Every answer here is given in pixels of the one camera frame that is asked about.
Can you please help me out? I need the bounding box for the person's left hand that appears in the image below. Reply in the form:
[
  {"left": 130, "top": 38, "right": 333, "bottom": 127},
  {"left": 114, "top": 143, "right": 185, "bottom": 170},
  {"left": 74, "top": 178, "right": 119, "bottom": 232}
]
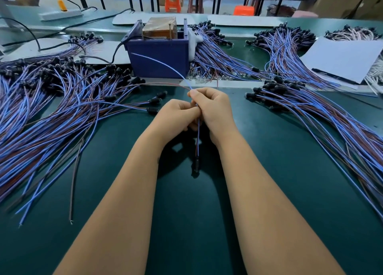
[{"left": 144, "top": 98, "right": 201, "bottom": 150}]

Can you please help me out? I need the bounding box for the person's right hand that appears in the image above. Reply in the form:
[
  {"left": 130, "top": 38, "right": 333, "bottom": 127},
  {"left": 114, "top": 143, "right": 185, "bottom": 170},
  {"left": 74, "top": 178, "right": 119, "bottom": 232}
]
[{"left": 187, "top": 87, "right": 240, "bottom": 150}]

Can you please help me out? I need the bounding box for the blue brown plug cable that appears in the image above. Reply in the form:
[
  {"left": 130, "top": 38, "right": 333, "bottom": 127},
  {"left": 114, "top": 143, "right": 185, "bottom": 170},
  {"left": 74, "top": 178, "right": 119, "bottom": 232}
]
[{"left": 132, "top": 51, "right": 202, "bottom": 178}]

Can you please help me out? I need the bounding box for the blue plastic tester box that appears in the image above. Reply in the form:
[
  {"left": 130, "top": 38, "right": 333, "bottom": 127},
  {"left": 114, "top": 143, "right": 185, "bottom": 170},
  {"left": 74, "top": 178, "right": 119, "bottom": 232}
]
[{"left": 124, "top": 19, "right": 191, "bottom": 79}]

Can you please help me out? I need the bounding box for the pile of wired lamps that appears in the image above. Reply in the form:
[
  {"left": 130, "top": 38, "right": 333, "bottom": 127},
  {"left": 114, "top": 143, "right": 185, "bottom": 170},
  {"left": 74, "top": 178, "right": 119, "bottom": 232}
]
[
  {"left": 0, "top": 55, "right": 168, "bottom": 226},
  {"left": 245, "top": 75, "right": 383, "bottom": 221}
]

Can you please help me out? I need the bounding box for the person's right forearm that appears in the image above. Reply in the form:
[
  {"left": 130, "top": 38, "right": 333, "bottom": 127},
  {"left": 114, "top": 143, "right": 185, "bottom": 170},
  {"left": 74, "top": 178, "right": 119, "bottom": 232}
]
[{"left": 218, "top": 139, "right": 346, "bottom": 275}]

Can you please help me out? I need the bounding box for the person's left forearm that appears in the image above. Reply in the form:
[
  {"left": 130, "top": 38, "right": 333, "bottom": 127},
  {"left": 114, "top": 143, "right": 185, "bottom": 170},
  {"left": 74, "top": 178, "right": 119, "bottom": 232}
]
[{"left": 54, "top": 141, "right": 180, "bottom": 275}]

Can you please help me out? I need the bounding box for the white power strip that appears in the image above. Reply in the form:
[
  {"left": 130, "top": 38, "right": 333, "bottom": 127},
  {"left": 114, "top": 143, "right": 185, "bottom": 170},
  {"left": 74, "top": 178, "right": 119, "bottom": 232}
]
[{"left": 39, "top": 8, "right": 83, "bottom": 21}]

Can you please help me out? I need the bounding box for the brown cardboard block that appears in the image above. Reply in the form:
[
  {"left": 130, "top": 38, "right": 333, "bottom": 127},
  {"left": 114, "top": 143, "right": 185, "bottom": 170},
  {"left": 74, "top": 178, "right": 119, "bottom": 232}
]
[{"left": 142, "top": 17, "right": 178, "bottom": 40}]

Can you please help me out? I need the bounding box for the white flat mat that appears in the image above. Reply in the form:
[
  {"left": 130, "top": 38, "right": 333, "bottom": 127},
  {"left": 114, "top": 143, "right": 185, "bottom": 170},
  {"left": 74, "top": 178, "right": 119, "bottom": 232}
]
[
  {"left": 208, "top": 14, "right": 285, "bottom": 28},
  {"left": 5, "top": 38, "right": 131, "bottom": 65},
  {"left": 112, "top": 12, "right": 207, "bottom": 26}
]

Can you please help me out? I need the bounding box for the orange plastic stool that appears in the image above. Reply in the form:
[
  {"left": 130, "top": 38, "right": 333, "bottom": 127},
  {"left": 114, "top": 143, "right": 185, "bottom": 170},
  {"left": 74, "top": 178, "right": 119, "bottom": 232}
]
[
  {"left": 164, "top": 0, "right": 183, "bottom": 13},
  {"left": 233, "top": 5, "right": 256, "bottom": 16}
]

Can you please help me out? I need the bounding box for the black pen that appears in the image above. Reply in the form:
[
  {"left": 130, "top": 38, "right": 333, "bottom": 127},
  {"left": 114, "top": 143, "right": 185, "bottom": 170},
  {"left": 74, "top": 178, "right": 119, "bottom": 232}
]
[{"left": 311, "top": 67, "right": 361, "bottom": 86}]

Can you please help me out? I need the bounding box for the pink plastic stool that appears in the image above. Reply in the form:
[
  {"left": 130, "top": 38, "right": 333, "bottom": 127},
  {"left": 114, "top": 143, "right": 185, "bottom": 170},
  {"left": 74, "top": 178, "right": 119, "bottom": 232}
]
[{"left": 291, "top": 11, "right": 319, "bottom": 19}]

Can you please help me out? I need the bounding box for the white paper sheet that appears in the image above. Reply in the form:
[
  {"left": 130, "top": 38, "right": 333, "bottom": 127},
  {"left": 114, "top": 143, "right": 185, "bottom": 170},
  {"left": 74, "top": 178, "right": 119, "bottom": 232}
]
[{"left": 300, "top": 37, "right": 383, "bottom": 84}]

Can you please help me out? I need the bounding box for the grey metal pole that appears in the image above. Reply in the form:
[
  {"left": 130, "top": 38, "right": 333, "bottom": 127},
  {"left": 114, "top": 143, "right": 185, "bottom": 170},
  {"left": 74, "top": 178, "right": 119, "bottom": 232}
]
[{"left": 0, "top": 0, "right": 14, "bottom": 18}]

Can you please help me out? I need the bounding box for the loose grey wire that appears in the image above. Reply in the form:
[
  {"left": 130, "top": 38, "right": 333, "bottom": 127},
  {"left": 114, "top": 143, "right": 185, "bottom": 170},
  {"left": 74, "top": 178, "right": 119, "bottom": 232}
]
[{"left": 68, "top": 143, "right": 85, "bottom": 226}]

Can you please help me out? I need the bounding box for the black power cable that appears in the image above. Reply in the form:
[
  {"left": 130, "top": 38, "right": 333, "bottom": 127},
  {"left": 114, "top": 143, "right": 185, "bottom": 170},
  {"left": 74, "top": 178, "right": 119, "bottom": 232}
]
[{"left": 0, "top": 7, "right": 135, "bottom": 50}]

